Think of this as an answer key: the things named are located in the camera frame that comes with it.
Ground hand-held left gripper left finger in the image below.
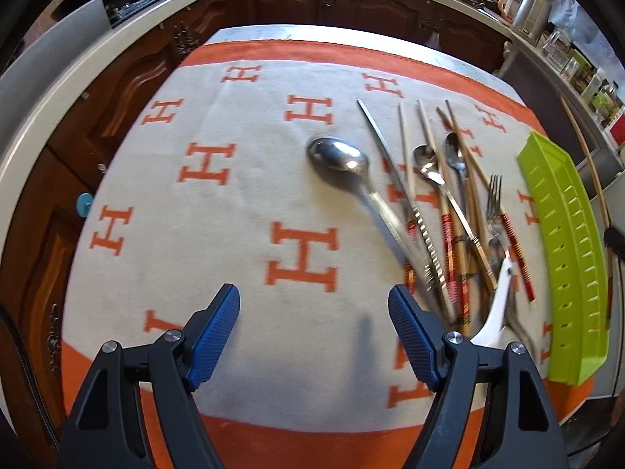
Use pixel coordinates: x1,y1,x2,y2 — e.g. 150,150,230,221
57,283,242,469

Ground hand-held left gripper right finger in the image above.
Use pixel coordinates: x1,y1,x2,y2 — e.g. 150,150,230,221
388,284,570,469

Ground white handled utensil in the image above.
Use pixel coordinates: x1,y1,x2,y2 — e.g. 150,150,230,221
471,259,518,347

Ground silver metal chopsticks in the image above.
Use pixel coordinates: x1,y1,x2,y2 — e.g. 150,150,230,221
356,98,445,289

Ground green plastic tray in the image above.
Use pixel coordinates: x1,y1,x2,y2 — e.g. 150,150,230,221
516,131,611,386

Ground large steel spoon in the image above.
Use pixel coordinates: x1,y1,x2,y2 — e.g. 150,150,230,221
307,136,457,326

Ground orange white printed blanket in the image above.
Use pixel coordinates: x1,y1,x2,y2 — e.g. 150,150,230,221
59,39,596,469

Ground bamboo stick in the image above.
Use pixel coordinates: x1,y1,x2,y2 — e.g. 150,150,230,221
561,97,613,230

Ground dark glass-front appliance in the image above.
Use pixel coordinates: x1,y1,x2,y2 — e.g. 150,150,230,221
498,41,611,196

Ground red label box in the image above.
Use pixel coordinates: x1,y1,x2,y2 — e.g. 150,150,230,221
608,112,625,147

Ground row of jars and bottles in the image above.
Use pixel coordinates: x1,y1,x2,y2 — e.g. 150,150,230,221
539,27,625,128

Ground grey metal panel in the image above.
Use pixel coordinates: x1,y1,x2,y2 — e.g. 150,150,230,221
0,0,113,157

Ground black cable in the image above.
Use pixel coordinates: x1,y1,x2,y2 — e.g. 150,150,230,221
0,300,57,450

